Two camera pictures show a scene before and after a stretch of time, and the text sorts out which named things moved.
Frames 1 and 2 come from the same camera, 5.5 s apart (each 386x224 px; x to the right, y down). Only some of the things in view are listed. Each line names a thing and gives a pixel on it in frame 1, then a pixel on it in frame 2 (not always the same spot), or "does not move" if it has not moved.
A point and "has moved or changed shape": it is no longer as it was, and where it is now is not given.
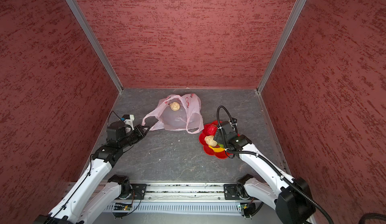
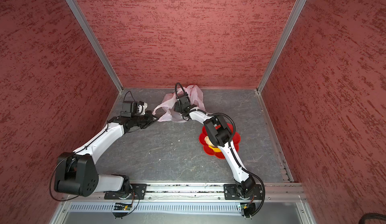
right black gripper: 217,137 to 177,106
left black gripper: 138,128 to 150,119
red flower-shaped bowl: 222,154 does not move
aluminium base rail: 173,191 does not move
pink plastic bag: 178,112 has moved or changed shape
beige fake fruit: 210,140 does not move
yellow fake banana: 217,149 does not move
